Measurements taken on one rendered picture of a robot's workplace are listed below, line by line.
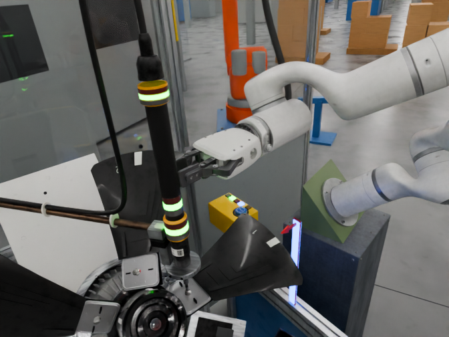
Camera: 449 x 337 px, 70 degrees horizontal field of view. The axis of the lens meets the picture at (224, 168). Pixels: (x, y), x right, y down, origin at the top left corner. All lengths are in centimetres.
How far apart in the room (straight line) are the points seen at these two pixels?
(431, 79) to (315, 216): 72
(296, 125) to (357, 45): 917
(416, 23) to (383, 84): 734
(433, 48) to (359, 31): 912
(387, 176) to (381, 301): 134
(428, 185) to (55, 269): 101
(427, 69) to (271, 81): 26
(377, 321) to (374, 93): 178
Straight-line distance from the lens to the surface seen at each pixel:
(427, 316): 238
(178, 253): 63
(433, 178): 107
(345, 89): 63
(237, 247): 80
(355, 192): 119
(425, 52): 64
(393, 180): 112
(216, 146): 59
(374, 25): 971
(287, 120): 67
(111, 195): 76
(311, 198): 119
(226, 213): 111
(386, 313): 231
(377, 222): 137
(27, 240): 92
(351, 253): 121
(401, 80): 63
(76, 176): 95
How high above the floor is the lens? 174
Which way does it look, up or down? 29 degrees down
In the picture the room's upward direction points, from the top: 4 degrees counter-clockwise
